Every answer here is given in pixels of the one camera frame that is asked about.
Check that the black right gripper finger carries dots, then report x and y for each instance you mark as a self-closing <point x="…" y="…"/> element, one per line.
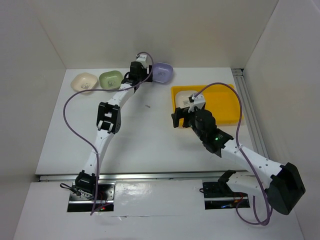
<point x="186" y="121"/>
<point x="178" y="114"/>

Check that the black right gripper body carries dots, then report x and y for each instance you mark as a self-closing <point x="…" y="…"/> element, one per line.
<point x="192" y="124"/>

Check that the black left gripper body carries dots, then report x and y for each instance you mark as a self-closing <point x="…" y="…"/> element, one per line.
<point x="144" y="76"/>

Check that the cream panda plate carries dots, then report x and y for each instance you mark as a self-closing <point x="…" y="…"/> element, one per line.
<point x="84" y="81"/>
<point x="182" y="98"/>

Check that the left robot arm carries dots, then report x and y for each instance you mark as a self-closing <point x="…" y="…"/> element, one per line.
<point x="108" y="123"/>

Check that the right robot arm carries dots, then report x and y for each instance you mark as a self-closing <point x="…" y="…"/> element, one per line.
<point x="280" y="184"/>

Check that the yellow plastic bin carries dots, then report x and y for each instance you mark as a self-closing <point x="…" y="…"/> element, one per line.
<point x="219" y="100"/>

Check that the purple panda plate back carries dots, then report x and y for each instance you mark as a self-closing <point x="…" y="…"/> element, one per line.
<point x="162" y="72"/>

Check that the green panda plate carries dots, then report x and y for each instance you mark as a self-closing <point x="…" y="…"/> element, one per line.
<point x="111" y="80"/>

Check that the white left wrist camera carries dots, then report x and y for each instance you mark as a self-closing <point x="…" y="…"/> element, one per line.
<point x="142" y="58"/>

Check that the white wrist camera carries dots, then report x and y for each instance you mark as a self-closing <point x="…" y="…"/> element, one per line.
<point x="142" y="58"/>
<point x="196" y="101"/>

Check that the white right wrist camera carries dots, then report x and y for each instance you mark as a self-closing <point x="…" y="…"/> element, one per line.
<point x="196" y="101"/>

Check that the aluminium side rail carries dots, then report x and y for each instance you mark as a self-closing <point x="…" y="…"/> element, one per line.
<point x="249" y="113"/>

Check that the aluminium mounting rail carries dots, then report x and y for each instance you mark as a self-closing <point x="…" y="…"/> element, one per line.
<point x="145" y="176"/>

